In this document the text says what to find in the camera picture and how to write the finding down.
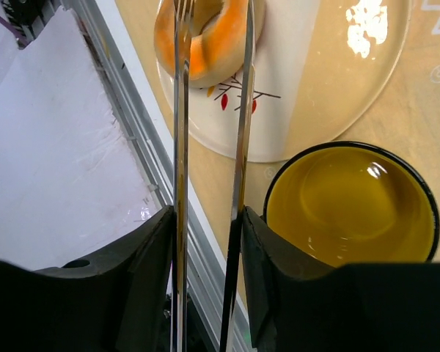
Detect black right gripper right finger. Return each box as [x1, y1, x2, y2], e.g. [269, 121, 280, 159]
[241, 208, 440, 351]

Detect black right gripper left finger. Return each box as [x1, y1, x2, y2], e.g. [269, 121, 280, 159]
[0, 206, 175, 351]

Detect orange glazed bagel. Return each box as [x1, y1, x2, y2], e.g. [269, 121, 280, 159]
[154, 1, 248, 88]

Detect metal serving tongs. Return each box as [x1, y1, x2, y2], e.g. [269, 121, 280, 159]
[170, 1, 256, 351]

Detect yellow mug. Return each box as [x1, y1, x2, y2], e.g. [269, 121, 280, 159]
[263, 141, 440, 268]

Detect white and yellow plate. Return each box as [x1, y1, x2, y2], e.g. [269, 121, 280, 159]
[156, 0, 414, 164]

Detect aluminium table front rail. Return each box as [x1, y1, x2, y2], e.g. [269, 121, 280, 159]
[62, 1, 226, 348]

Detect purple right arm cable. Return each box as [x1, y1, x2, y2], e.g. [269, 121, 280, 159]
[0, 3, 23, 41]

